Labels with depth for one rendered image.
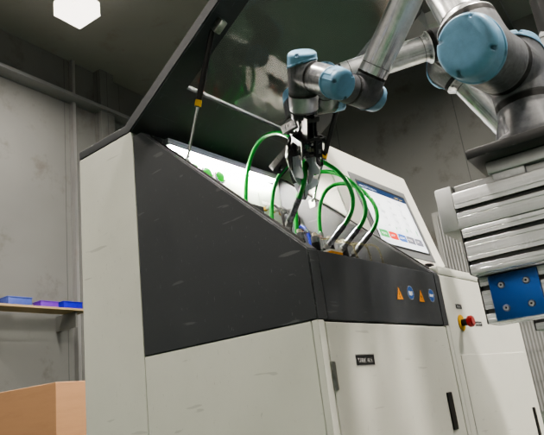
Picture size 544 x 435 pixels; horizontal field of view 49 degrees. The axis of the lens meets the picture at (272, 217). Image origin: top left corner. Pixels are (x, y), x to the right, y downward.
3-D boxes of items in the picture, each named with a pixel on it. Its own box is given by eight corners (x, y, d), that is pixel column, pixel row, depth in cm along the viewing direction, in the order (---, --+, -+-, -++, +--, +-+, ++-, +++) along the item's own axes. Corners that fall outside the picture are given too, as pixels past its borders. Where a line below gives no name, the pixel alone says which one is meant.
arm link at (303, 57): (300, 56, 140) (279, 51, 147) (302, 101, 145) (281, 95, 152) (325, 50, 144) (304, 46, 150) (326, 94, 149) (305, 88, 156)
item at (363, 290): (328, 319, 130) (318, 249, 135) (312, 323, 133) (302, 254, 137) (444, 324, 177) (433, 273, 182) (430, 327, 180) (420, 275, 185)
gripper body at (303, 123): (301, 164, 153) (299, 119, 147) (287, 153, 160) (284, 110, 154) (327, 157, 156) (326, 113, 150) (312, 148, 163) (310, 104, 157)
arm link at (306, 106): (283, 93, 153) (311, 88, 155) (284, 110, 155) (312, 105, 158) (296, 101, 146) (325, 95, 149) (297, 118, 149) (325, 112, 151)
